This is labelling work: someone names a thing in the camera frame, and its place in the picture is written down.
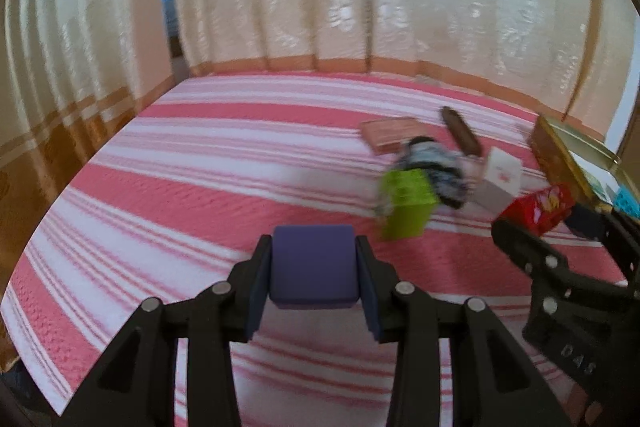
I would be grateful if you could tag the rose gold box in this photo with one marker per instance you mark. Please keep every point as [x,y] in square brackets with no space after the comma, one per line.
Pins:
[392,134]

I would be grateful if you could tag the teal building block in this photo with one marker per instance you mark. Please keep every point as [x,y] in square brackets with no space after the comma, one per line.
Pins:
[627,202]

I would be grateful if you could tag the purple block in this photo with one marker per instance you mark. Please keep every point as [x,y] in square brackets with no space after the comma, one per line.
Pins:
[314,264]

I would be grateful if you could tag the white charger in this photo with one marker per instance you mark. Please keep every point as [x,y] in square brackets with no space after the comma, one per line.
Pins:
[500,179]

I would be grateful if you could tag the gold tin box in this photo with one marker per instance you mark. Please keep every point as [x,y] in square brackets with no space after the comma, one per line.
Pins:
[555,152]

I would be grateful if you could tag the brown comb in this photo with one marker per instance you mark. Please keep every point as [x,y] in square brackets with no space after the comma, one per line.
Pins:
[461,132]

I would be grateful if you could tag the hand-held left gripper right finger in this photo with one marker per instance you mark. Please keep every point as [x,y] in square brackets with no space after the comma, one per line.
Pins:
[371,309]

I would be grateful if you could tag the narrow cream patterned curtain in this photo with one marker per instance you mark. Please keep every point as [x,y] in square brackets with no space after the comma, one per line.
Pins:
[75,57]

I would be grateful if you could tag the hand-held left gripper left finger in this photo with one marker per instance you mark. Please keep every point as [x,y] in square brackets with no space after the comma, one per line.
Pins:
[256,307]

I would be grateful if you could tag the red block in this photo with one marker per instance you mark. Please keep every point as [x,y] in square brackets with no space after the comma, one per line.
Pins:
[537,209]

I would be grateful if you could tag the green building block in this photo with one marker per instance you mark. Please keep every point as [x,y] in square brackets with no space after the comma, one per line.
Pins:
[406,207]

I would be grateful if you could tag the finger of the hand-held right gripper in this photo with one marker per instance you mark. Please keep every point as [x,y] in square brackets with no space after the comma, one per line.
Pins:
[625,242]
[530,249]

